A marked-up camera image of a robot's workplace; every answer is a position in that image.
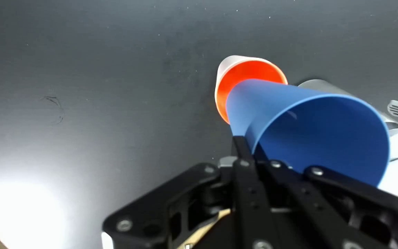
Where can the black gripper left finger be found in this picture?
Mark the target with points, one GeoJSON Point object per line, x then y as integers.
{"type": "Point", "coordinates": [254, 228]}

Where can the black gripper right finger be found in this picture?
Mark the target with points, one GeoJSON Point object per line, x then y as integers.
{"type": "Point", "coordinates": [334, 210]}

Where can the blue plastic cup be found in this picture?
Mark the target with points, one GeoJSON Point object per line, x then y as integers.
{"type": "Point", "coordinates": [308, 127]}

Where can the red plastic cup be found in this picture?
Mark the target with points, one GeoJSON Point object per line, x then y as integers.
{"type": "Point", "coordinates": [244, 91]}

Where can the stainless steel thermos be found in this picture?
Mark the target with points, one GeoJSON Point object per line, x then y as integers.
{"type": "Point", "coordinates": [319, 84]}

